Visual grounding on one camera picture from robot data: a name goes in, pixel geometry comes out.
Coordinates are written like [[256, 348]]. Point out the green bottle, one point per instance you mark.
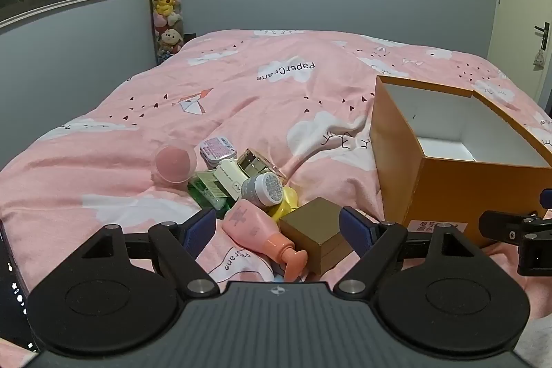
[[207, 191]]

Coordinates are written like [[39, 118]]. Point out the pink printed blanket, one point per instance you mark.
[[258, 113]]

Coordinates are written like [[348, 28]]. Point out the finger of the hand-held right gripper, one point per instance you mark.
[[500, 225], [547, 199]]

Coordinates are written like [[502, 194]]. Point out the grey jar with glitter lid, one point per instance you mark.
[[263, 189]]

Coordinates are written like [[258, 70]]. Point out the cream carton box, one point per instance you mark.
[[230, 178]]

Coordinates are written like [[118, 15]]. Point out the yellow plastic gadget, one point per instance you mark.
[[290, 200]]

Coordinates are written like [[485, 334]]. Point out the orange cardboard box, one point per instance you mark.
[[448, 187]]

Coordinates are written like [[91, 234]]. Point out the pink pump bottle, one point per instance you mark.
[[254, 225]]

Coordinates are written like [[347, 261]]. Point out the gold lidded glass jar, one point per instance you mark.
[[255, 162]]

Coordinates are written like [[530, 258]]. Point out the gold box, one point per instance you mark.
[[310, 230]]

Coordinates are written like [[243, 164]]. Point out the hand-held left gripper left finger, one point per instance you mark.
[[203, 226]]

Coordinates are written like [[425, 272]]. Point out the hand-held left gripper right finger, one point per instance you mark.
[[352, 228]]

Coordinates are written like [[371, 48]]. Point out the hanging fabric sachet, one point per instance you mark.
[[538, 58]]

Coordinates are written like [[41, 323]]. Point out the clear container with pink sponge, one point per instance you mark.
[[172, 165]]

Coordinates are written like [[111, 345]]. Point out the clear tube of plush toys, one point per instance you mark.
[[168, 6]]

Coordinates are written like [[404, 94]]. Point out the small pink tin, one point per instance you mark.
[[218, 150]]

